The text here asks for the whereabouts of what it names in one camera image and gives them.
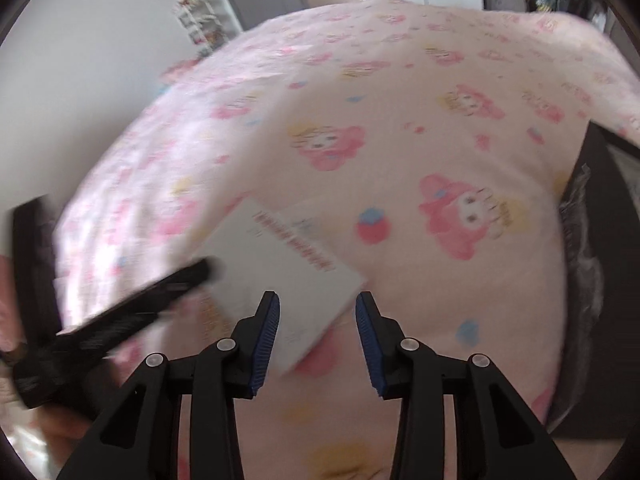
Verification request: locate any black headboard panel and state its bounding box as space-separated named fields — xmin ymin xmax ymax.
xmin=11 ymin=196 xmax=66 ymax=336

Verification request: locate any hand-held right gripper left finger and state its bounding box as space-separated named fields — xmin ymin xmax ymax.
xmin=56 ymin=290 xmax=281 ymax=480

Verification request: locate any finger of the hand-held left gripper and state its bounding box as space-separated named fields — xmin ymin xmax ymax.
xmin=56 ymin=258 xmax=213 ymax=356

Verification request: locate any white paper card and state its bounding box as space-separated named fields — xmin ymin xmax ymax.
xmin=197 ymin=197 xmax=367 ymax=376

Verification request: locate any pink printed blanket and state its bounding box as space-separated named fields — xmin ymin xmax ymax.
xmin=50 ymin=0 xmax=640 ymax=480

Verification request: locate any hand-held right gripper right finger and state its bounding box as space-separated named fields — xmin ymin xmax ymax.
xmin=355 ymin=291 xmax=580 ymax=480

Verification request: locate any white storage rack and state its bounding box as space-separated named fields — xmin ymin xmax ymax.
xmin=173 ymin=0 xmax=232 ymax=57

